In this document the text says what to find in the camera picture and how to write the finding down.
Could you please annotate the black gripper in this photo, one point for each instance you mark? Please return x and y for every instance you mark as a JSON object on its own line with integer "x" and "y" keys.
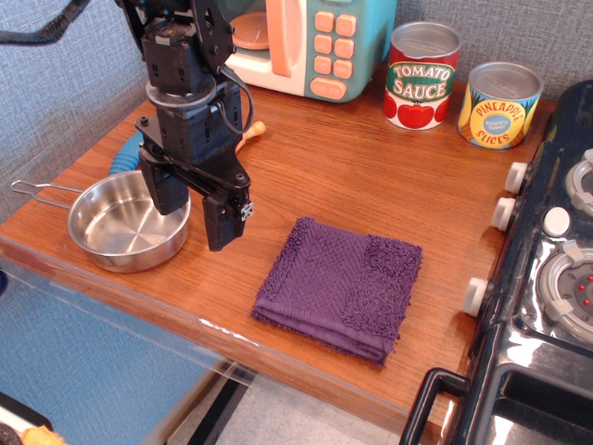
{"x": 190, "y": 144}

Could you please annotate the purple towel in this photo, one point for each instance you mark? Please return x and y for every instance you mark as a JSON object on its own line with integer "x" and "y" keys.
{"x": 344, "y": 290}

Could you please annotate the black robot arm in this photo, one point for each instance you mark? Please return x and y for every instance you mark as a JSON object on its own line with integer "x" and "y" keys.
{"x": 184, "y": 45}

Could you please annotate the stainless steel pan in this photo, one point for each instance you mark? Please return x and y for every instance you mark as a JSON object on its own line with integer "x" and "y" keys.
{"x": 116, "y": 222}

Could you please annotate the toy chicken drumstick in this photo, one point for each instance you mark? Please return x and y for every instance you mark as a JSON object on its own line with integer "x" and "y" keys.
{"x": 256, "y": 129}

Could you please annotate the toy microwave teal and white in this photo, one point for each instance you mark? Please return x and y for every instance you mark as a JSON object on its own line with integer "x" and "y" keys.
{"x": 325, "y": 50}

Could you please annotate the tomato sauce can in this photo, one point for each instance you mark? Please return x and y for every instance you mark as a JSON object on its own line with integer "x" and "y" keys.
{"x": 421, "y": 69}

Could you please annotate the orange fuzzy object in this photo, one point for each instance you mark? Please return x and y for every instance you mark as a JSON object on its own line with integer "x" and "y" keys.
{"x": 41, "y": 435}

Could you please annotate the white stove knob bottom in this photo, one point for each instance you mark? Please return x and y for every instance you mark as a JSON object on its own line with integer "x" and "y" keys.
{"x": 474, "y": 295}

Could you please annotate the white stove knob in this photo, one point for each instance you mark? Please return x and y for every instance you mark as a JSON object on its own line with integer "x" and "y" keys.
{"x": 474, "y": 295}
{"x": 515, "y": 177}
{"x": 502, "y": 214}

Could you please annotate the white stove knob middle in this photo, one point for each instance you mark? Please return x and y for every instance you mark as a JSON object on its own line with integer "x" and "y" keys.
{"x": 502, "y": 214}

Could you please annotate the pineapple slices can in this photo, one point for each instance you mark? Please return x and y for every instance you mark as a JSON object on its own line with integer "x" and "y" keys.
{"x": 499, "y": 104}

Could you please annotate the white stove knob top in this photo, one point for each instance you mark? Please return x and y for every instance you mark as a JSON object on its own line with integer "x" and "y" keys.
{"x": 515, "y": 177}

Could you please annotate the black toy stove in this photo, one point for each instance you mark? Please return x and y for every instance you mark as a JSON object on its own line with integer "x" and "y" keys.
{"x": 530, "y": 374}

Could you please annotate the blue handled fork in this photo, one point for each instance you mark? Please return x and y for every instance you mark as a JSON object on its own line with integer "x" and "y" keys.
{"x": 127, "y": 159}

